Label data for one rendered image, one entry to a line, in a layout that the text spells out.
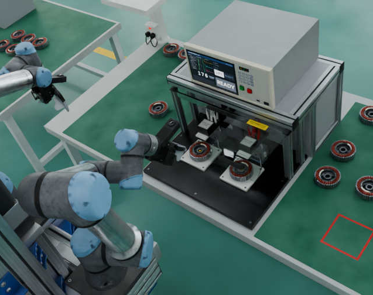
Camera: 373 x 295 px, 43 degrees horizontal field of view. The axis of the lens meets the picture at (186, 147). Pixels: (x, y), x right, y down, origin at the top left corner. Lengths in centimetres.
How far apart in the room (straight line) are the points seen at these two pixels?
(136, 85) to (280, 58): 120
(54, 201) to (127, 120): 155
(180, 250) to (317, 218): 112
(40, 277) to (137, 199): 164
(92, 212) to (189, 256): 182
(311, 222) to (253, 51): 75
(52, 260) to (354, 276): 112
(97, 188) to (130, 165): 37
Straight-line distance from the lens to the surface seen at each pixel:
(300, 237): 202
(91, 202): 113
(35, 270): 167
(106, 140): 259
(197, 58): 207
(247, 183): 216
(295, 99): 203
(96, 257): 155
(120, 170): 152
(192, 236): 297
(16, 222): 164
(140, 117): 265
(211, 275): 282
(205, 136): 225
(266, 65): 188
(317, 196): 214
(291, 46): 197
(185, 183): 222
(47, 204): 116
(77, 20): 375
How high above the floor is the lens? 246
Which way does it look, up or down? 45 degrees down
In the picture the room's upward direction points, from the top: 15 degrees counter-clockwise
